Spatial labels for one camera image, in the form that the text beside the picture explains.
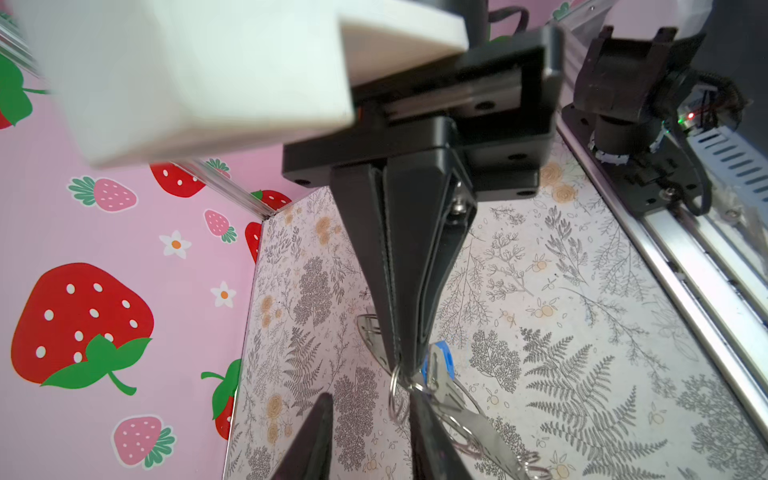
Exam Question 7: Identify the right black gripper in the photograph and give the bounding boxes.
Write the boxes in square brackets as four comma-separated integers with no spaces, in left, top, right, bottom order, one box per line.
[282,25,564,375]

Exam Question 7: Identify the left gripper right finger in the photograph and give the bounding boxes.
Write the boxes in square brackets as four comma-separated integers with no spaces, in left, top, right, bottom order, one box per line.
[409,391,472,480]

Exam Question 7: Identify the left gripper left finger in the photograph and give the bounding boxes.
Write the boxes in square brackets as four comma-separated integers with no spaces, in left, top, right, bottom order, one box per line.
[271,393,334,480]

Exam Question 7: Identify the key with blue tag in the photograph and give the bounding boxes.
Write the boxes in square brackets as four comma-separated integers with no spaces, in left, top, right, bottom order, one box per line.
[421,341,458,397]

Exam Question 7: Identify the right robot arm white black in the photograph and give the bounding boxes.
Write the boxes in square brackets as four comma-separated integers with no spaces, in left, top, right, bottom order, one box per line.
[282,1,746,378]

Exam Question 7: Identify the perforated white vent panel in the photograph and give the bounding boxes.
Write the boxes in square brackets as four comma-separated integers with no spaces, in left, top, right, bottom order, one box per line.
[688,126,767,214]

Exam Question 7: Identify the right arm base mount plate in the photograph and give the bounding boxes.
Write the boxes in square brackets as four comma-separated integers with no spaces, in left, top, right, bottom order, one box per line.
[561,104,713,219]

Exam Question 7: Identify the aluminium rail frame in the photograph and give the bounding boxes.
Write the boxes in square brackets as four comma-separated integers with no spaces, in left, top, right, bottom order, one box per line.
[551,1,767,440]

